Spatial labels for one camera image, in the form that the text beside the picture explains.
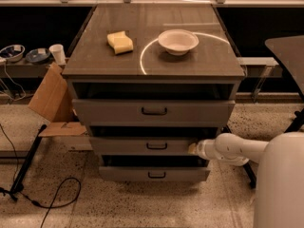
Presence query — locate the yellow sponge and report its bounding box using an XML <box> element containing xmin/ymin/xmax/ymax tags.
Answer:
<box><xmin>107</xmin><ymin>31</ymin><xmax>133</xmax><ymax>54</ymax></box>

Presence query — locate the black stand leg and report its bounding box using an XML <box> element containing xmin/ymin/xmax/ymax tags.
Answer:
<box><xmin>222</xmin><ymin>125</ymin><xmax>257</xmax><ymax>189</ymax></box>
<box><xmin>9</xmin><ymin>124</ymin><xmax>47</xmax><ymax>199</ymax></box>

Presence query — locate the grey bottom drawer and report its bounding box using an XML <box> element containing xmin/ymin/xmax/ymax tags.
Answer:
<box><xmin>99</xmin><ymin>155</ymin><xmax>210</xmax><ymax>182</ymax></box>

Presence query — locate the white bowl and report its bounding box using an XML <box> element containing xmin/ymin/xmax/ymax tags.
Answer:
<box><xmin>158</xmin><ymin>29</ymin><xmax>200</xmax><ymax>56</ymax></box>

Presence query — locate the brown cardboard box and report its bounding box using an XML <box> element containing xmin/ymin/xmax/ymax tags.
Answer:
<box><xmin>28</xmin><ymin>63</ymin><xmax>86</xmax><ymax>137</ymax></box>

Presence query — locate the white cable left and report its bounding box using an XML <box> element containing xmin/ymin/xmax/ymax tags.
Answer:
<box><xmin>0</xmin><ymin>62</ymin><xmax>27</xmax><ymax>103</ymax></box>

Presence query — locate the grey low shelf left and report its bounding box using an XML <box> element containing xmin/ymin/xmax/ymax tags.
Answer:
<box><xmin>0</xmin><ymin>59</ymin><xmax>64</xmax><ymax>79</ymax></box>

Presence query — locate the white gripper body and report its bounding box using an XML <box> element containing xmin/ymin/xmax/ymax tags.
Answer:
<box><xmin>196</xmin><ymin>140</ymin><xmax>216</xmax><ymax>160</ymax></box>

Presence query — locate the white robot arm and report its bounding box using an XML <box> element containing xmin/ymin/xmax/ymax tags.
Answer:
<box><xmin>188</xmin><ymin>132</ymin><xmax>304</xmax><ymax>228</ymax></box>

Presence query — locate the grey top drawer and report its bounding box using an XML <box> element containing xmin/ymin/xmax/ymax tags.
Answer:
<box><xmin>72</xmin><ymin>99</ymin><xmax>235</xmax><ymax>127</ymax></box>

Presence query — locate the black stand leg left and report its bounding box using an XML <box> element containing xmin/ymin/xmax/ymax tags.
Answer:
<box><xmin>9</xmin><ymin>124</ymin><xmax>47</xmax><ymax>199</ymax></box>

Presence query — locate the grey drawer cabinet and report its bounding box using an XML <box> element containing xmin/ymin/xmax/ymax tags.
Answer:
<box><xmin>62</xmin><ymin>3</ymin><xmax>246</xmax><ymax>166</ymax></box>

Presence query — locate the white paper cup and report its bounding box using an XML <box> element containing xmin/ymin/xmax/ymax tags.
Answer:
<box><xmin>49</xmin><ymin>44</ymin><xmax>66</xmax><ymax>66</ymax></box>

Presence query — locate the black stand leg right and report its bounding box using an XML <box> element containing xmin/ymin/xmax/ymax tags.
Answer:
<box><xmin>222</xmin><ymin>125</ymin><xmax>257</xmax><ymax>189</ymax></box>

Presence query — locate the grey drawer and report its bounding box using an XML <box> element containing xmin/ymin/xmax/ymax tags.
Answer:
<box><xmin>89</xmin><ymin>125</ymin><xmax>219</xmax><ymax>157</ymax></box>
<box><xmin>99</xmin><ymin>155</ymin><xmax>210</xmax><ymax>182</ymax></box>
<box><xmin>72</xmin><ymin>99</ymin><xmax>235</xmax><ymax>127</ymax></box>

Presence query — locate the blue bowl right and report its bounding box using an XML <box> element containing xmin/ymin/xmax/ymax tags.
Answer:
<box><xmin>26</xmin><ymin>47</ymin><xmax>50</xmax><ymax>64</ymax></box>

